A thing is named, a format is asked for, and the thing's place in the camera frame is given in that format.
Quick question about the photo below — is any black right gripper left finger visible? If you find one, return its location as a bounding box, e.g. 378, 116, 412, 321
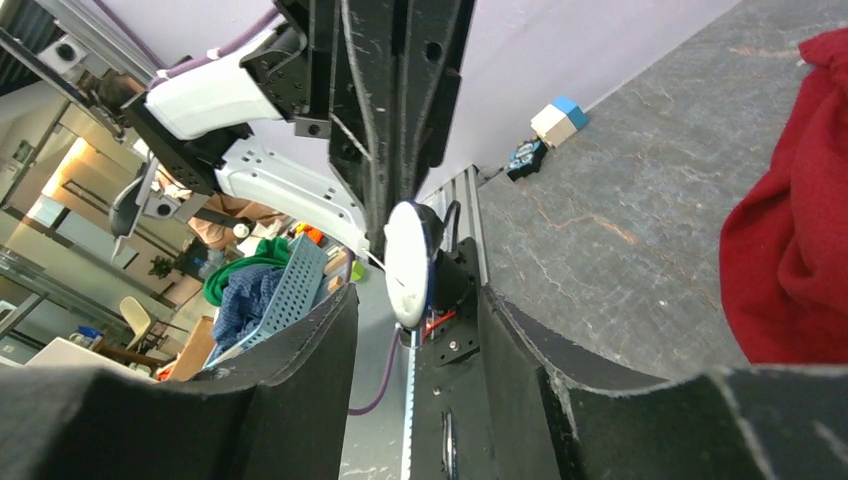
1, 285, 358, 479

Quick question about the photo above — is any person in background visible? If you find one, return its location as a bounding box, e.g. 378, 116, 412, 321
155, 166, 289, 250

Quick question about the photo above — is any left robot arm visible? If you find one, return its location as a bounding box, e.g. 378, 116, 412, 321
122, 1, 474, 254

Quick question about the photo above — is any blue white block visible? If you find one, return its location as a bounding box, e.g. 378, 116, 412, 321
530, 96, 589, 148

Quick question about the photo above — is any blue owl toy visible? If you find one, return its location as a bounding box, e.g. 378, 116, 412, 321
504, 137, 548, 181

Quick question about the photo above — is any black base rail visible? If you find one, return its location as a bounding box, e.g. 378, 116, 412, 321
401, 166, 569, 479

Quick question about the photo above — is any red garment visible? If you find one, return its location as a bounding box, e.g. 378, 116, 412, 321
719, 28, 847, 365

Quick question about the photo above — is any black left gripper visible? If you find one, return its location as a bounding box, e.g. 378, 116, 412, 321
240, 0, 475, 252

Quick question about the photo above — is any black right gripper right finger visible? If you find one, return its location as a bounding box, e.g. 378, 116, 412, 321
478, 287, 847, 479

